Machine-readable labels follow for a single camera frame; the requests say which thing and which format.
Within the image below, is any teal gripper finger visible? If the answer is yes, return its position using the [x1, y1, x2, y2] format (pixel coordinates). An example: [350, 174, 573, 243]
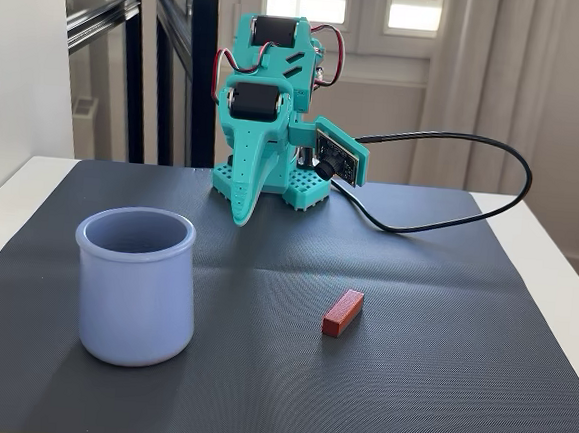
[226, 129, 280, 230]
[260, 136, 293, 195]

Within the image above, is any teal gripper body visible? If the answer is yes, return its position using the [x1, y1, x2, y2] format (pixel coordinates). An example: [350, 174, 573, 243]
[214, 73, 297, 147]

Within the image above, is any red-brown wooden block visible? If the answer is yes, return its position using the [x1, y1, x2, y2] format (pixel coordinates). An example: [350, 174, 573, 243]
[321, 287, 366, 341]

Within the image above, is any teal robot arm with base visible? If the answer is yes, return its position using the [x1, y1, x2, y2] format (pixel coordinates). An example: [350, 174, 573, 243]
[208, 10, 345, 216]

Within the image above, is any lavender blue pot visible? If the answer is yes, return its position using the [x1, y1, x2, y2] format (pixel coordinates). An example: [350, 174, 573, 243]
[64, 202, 205, 372]

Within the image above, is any metal table clamp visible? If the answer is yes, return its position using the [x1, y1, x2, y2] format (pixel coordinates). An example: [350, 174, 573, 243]
[295, 146, 322, 173]

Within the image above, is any black framed glass door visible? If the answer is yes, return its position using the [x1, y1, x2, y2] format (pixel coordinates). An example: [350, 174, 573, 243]
[52, 0, 226, 170]

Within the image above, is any white framed window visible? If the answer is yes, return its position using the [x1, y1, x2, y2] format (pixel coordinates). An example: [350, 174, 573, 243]
[261, 0, 446, 42]

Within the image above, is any dark grey ribbed mat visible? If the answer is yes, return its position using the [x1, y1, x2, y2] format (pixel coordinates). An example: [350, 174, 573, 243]
[0, 152, 579, 433]

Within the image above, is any beige curtain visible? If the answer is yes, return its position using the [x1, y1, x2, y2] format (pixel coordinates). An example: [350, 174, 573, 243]
[406, 0, 579, 270]

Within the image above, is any wrist camera on teal mount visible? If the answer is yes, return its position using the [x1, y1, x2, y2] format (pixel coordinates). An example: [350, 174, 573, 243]
[284, 111, 373, 189]

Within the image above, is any red black servo wire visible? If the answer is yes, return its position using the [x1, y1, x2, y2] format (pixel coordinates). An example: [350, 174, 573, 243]
[307, 23, 351, 89]
[211, 37, 275, 110]

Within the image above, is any white wall vent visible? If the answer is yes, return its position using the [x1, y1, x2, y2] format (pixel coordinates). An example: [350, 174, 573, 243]
[71, 96, 100, 118]

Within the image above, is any black camera cable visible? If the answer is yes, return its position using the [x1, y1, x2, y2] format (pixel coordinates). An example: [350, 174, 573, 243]
[326, 123, 536, 245]

